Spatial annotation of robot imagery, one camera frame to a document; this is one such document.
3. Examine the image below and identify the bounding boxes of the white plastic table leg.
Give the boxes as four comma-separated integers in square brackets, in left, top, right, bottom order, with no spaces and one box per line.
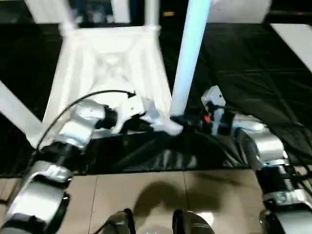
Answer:
[0,79,45,145]
[145,0,161,32]
[170,0,213,119]
[61,0,79,32]

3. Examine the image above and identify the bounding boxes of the white plastic table top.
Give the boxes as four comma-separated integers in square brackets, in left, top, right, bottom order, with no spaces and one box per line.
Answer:
[26,25,184,147]

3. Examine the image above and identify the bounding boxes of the black work mat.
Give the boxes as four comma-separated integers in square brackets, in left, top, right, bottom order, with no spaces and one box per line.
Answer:
[0,21,312,176]

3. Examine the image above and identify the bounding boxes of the grey left robot foot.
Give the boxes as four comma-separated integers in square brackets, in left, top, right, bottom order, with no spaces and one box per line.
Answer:
[106,208,137,234]

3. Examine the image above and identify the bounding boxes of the grey robot foot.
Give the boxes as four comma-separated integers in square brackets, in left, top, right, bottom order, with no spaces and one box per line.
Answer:
[172,208,211,234]
[106,208,137,234]

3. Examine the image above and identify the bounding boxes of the grey right robot foot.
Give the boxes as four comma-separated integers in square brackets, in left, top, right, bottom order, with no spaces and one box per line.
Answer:
[172,208,211,234]

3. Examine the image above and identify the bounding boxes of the black box with gold label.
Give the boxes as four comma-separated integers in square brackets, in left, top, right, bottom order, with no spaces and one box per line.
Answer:
[158,0,189,24]

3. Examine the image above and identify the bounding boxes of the flat white board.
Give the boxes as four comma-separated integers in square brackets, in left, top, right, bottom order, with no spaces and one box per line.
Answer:
[269,22,312,72]

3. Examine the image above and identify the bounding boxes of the black monitor with red logo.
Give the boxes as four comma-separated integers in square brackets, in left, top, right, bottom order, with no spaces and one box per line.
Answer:
[268,10,312,17]

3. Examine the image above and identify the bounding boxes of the white glass door cabinet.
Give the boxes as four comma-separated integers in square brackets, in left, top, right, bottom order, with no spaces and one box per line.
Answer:
[24,0,133,24]

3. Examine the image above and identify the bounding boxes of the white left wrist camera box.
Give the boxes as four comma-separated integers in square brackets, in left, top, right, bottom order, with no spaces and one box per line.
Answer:
[114,96,147,134]

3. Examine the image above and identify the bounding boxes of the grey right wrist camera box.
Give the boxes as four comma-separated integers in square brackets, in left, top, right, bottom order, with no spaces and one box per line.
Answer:
[200,85,227,135]

